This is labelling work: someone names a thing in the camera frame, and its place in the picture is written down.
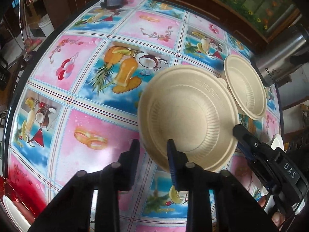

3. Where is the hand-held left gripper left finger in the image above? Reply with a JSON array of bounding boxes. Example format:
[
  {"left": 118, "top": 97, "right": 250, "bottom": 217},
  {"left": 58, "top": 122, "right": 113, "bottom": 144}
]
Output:
[{"left": 28, "top": 138, "right": 141, "bottom": 232}]

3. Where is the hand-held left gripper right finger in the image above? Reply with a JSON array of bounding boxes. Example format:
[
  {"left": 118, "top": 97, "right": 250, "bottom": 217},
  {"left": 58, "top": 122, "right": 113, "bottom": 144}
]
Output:
[{"left": 166, "top": 139, "right": 273, "bottom": 232}]

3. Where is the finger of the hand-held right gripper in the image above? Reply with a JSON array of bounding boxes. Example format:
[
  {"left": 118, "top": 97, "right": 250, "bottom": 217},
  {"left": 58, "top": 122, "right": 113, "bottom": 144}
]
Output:
[{"left": 232, "top": 124, "right": 268, "bottom": 165}]

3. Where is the white foam bowl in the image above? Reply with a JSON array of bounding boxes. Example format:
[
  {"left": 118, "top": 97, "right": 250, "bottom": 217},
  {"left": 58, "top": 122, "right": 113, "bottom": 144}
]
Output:
[{"left": 270, "top": 134, "right": 285, "bottom": 151}]

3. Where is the small beige paper bowl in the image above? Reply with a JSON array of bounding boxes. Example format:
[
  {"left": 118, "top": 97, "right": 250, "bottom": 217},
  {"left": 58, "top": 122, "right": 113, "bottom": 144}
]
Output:
[{"left": 223, "top": 54, "right": 267, "bottom": 120}]

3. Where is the red plastic plate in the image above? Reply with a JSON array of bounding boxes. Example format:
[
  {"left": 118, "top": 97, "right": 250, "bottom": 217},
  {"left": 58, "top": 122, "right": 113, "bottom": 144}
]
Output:
[{"left": 0, "top": 175, "right": 40, "bottom": 225}]

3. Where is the person's right hand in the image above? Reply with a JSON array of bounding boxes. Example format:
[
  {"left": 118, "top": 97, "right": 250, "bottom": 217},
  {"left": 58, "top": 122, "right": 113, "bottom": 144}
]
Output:
[{"left": 258, "top": 196, "right": 288, "bottom": 231}]

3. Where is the printed fruit tablecloth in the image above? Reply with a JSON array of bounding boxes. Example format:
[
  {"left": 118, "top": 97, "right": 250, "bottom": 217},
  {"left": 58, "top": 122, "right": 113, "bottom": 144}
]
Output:
[{"left": 7, "top": 0, "right": 283, "bottom": 232}]

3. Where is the stainless steel thermos jug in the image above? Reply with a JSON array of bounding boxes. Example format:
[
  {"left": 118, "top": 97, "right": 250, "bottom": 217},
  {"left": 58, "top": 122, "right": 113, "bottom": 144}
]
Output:
[{"left": 250, "top": 24, "right": 309, "bottom": 87}]

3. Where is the artificial plant display panel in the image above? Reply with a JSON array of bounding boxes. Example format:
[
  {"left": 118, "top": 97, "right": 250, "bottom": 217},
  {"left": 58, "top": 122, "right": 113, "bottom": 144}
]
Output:
[{"left": 179, "top": 0, "right": 302, "bottom": 38}]

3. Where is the wooden stool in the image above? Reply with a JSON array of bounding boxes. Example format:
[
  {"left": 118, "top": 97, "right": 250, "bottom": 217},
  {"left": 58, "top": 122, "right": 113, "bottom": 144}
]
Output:
[{"left": 0, "top": 55, "right": 28, "bottom": 107}]

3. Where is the red broom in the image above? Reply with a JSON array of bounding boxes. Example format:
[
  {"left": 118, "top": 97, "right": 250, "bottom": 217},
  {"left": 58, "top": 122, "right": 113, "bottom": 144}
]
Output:
[{"left": 18, "top": 0, "right": 42, "bottom": 62}]

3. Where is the white plastic bucket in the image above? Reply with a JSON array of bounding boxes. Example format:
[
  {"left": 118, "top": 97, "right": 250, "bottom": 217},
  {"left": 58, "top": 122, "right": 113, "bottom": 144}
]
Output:
[{"left": 36, "top": 17, "right": 55, "bottom": 32}]

